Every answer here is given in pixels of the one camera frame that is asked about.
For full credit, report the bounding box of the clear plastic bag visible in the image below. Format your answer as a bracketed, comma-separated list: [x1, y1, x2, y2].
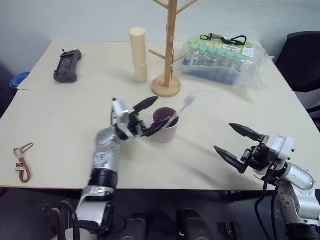
[177, 34, 276, 90]

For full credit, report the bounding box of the cream cylindrical tube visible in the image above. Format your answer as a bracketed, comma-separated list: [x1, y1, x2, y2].
[128, 26, 149, 83]

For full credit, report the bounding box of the red string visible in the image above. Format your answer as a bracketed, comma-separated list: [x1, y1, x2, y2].
[170, 44, 176, 76]

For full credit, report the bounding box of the black chair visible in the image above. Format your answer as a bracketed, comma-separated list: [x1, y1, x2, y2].
[274, 31, 320, 116]

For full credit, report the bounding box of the wooden mug tree stand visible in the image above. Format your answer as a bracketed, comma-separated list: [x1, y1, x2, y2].
[148, 0, 201, 98]

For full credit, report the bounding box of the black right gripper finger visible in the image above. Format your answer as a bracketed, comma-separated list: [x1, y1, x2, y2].
[228, 122, 264, 144]
[213, 145, 248, 175]

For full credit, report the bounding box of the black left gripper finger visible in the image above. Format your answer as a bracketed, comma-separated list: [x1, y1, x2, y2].
[132, 96, 159, 112]
[140, 118, 174, 138]

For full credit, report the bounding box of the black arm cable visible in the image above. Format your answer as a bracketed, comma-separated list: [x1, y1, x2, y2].
[48, 199, 81, 240]
[254, 172, 280, 240]

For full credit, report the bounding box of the brown strap with clip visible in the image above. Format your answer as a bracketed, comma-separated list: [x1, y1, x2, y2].
[12, 142, 35, 184]

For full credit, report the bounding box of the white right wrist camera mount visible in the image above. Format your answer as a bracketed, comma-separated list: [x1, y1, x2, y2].
[269, 135, 296, 162]

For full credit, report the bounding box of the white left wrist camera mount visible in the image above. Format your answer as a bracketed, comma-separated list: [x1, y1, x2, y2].
[111, 97, 131, 131]

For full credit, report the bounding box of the white toothbrush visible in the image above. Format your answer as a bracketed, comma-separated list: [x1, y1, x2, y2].
[164, 92, 199, 129]

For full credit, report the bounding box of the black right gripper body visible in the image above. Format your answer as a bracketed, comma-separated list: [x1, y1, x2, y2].
[240, 135, 276, 173]

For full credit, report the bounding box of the dark rounded shape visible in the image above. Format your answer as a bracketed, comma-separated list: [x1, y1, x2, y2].
[126, 211, 149, 240]
[175, 208, 202, 240]

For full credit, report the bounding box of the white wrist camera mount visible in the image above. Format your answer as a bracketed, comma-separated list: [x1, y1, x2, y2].
[111, 97, 131, 131]
[269, 135, 296, 162]

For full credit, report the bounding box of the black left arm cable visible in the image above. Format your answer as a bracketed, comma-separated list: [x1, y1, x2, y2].
[48, 199, 81, 240]

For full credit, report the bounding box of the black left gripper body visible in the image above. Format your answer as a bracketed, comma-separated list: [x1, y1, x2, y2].
[126, 111, 149, 139]

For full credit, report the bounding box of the blue bowl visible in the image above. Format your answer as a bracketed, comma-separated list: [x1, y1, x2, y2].
[9, 71, 31, 89]

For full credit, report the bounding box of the black lanyard with carabiners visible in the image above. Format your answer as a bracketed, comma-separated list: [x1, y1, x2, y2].
[199, 32, 248, 46]

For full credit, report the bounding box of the black handheld controller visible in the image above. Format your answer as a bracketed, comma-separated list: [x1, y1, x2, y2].
[52, 48, 84, 84]

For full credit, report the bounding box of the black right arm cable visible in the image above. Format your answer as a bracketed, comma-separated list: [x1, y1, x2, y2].
[254, 172, 280, 240]

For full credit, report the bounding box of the beige cup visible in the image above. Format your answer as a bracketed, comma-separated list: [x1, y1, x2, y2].
[152, 107, 180, 145]

